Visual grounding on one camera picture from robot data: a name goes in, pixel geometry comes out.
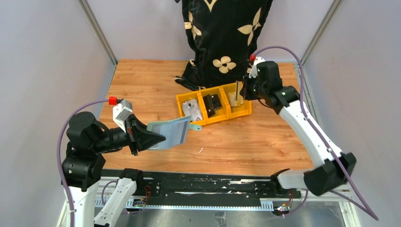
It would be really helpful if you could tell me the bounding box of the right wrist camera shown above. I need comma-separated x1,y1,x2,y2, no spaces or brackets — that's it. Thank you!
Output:
248,55,265,79

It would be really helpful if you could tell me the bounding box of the gold cards stack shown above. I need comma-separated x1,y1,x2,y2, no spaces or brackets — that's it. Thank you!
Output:
228,92,244,107

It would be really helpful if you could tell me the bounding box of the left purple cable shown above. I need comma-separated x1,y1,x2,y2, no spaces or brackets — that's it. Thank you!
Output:
56,99,126,227

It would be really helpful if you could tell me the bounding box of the black cards stack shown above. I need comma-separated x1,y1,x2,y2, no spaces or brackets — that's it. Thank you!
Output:
203,94,222,118

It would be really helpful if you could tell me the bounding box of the black floral blanket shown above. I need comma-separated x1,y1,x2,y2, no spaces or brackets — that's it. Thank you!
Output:
174,0,273,91

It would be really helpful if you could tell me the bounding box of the silver cards stack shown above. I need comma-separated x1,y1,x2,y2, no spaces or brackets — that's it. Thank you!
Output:
182,99,203,122

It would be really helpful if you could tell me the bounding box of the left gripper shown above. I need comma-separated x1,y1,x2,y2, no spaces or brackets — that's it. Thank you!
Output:
93,112,166,154

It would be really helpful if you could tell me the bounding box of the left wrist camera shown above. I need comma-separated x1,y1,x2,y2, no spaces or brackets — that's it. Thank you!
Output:
113,99,133,133

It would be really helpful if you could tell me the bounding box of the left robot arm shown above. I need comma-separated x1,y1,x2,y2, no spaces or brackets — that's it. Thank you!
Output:
58,112,166,227

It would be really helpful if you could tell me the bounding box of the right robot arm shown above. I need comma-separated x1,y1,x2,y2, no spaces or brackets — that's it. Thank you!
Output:
240,57,357,198

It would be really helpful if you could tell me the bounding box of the yellow three-compartment bin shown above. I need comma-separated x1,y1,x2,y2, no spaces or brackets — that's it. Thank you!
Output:
176,82,252,126

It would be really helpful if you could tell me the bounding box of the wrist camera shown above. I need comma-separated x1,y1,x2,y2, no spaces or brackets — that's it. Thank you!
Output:
113,99,133,133
248,55,265,79

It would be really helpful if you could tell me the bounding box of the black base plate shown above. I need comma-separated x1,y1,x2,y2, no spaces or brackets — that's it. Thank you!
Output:
143,171,301,208

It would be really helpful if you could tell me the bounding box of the aluminium frame rail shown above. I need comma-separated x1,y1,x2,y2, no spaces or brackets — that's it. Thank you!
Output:
67,175,353,211

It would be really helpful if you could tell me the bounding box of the green card holder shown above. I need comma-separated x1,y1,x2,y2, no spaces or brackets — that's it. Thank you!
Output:
147,116,202,150

